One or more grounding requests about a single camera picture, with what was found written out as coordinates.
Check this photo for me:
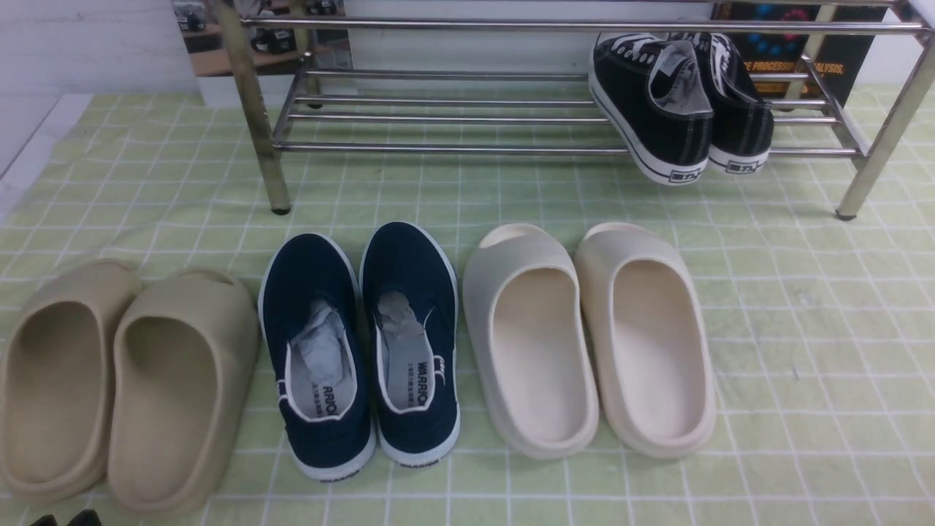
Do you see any right tan foam slide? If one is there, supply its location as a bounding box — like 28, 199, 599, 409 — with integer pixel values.
107, 267, 260, 519

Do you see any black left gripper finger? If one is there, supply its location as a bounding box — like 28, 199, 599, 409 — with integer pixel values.
67, 509, 102, 526
29, 515, 58, 526

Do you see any left navy slip-on shoe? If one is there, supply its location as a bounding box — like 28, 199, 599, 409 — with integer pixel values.
257, 233, 376, 482

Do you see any right navy slip-on shoe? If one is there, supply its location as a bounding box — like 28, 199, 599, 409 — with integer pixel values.
359, 222, 461, 468

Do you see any left cream foam slide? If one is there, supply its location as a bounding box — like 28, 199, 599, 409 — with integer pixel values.
462, 223, 599, 460

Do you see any right cream foam slide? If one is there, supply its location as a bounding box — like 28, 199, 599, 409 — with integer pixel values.
574, 222, 716, 459

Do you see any navy slip-on shoe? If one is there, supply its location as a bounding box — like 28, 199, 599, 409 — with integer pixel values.
257, 233, 376, 482
359, 222, 461, 468

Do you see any left black canvas sneaker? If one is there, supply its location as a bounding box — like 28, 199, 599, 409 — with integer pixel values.
588, 33, 714, 186

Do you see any black canvas sneaker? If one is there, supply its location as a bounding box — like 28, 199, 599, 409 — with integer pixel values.
665, 32, 774, 175
588, 33, 714, 186

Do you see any tan foam slide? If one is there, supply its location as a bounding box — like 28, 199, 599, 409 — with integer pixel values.
107, 267, 260, 519
2, 259, 142, 503

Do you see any silver metal shoe rack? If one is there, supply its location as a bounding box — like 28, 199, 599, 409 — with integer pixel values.
210, 1, 933, 222

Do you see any photo poster on wall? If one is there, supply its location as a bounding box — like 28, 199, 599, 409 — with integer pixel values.
172, 1, 353, 77

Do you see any dark printed poster board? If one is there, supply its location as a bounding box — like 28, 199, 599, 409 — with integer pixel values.
711, 2, 886, 104

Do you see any right black canvas sneaker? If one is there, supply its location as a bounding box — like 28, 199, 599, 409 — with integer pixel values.
665, 32, 774, 175

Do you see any left tan foam slide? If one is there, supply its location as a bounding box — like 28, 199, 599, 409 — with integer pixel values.
2, 259, 142, 503

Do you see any green checkered cloth mat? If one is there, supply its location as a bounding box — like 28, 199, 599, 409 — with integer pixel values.
1, 94, 934, 525

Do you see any cream foam slide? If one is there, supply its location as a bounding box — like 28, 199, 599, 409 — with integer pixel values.
462, 223, 599, 460
574, 222, 716, 459

